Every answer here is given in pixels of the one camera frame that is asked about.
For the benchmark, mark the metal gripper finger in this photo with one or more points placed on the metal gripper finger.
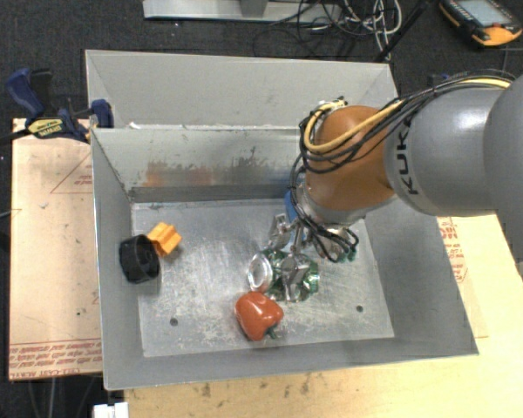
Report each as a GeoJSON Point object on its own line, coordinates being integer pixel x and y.
{"type": "Point", "coordinates": [287, 277]}
{"type": "Point", "coordinates": [303, 272]}

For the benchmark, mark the crumpled green and silver packet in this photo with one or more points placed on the crumpled green and silver packet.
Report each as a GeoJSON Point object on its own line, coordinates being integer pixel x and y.
{"type": "Point", "coordinates": [310, 282]}

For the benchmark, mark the clear glass cup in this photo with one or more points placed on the clear glass cup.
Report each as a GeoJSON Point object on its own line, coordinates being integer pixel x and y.
{"type": "Point", "coordinates": [260, 272]}

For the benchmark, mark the red toy bell pepper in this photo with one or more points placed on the red toy bell pepper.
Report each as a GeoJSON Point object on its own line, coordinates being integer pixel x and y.
{"type": "Point", "coordinates": [257, 314]}

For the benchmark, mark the grey metal bin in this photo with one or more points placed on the grey metal bin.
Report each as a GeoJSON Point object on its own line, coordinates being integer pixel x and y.
{"type": "Point", "coordinates": [209, 312]}

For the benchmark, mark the orange notched block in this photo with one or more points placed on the orange notched block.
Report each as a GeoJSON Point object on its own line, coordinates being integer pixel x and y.
{"type": "Point", "coordinates": [167, 238]}

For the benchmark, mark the black ribbed round cap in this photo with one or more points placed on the black ribbed round cap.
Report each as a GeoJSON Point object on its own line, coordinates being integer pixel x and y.
{"type": "Point", "coordinates": [137, 261]}

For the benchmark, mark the brown cardboard board red print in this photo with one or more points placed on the brown cardboard board red print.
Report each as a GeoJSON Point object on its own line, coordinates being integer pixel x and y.
{"type": "Point", "coordinates": [52, 251]}

